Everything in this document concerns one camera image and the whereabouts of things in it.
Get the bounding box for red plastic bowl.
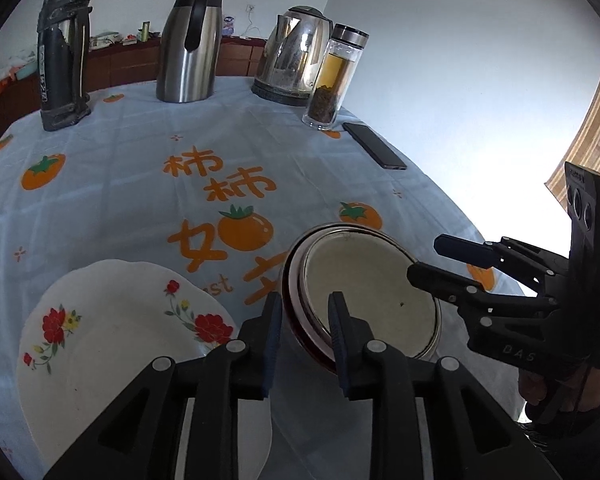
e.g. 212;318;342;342
280;224;433;375

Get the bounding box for stainless steel electric kettle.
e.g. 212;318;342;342
251;6;334;107

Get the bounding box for person's right hand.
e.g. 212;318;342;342
518;371;548;407

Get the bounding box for brown wooden cabinet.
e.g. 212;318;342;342
0;35;271;153

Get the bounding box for person's right forearm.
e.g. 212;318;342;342
525;360;600;480

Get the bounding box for bamboo blind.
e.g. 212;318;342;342
545;45;600;211

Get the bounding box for stainless steel carafe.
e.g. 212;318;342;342
156;0;225;104

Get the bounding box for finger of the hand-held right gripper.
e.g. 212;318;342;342
433;234;571;291
406;261;556;313

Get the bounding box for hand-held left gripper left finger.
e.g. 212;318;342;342
42;292;284;480

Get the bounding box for glass tea bottle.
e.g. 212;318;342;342
302;23;369;131

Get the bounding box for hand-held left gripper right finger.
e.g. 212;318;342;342
327;291;563;480

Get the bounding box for black vacuum flask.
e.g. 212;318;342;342
36;0;96;132

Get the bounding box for white plate with red flowers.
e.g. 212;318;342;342
16;259;273;480

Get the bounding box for black smartphone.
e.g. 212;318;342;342
342;122;408;171

